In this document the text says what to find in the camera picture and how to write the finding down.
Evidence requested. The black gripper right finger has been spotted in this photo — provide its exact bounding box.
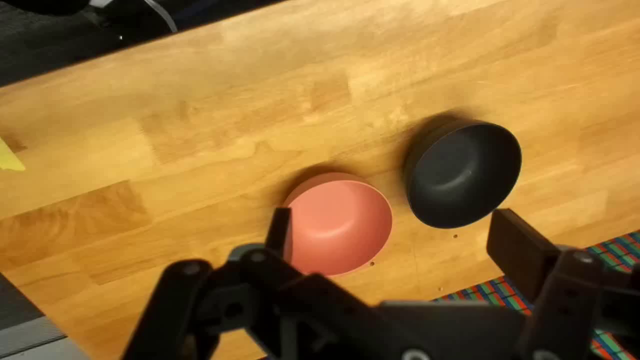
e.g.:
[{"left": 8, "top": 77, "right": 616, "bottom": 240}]
[{"left": 486, "top": 209, "right": 640, "bottom": 360}]

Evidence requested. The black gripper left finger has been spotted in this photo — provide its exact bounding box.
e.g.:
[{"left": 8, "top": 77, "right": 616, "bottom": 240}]
[{"left": 122, "top": 206, "right": 403, "bottom": 360}]

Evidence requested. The black bowl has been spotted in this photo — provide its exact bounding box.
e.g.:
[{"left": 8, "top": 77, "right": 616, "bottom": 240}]
[{"left": 403, "top": 118, "right": 525, "bottom": 231}]

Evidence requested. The pink bowl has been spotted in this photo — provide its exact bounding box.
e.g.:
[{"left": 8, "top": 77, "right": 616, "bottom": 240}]
[{"left": 283, "top": 171, "right": 397, "bottom": 279}]

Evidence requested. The colourful woven mat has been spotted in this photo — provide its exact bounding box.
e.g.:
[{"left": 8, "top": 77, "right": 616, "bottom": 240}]
[{"left": 432, "top": 231, "right": 640, "bottom": 360}]

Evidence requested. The yellow paper piece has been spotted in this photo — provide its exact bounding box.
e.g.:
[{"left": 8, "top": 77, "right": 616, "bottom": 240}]
[{"left": 0, "top": 136, "right": 29, "bottom": 174}]

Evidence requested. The grey metal frame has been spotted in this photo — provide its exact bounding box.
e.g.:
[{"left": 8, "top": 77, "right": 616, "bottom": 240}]
[{"left": 0, "top": 273, "right": 93, "bottom": 360}]

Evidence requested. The white cable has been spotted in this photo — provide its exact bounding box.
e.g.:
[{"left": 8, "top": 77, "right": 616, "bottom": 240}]
[{"left": 143, "top": 0, "right": 180, "bottom": 34}]

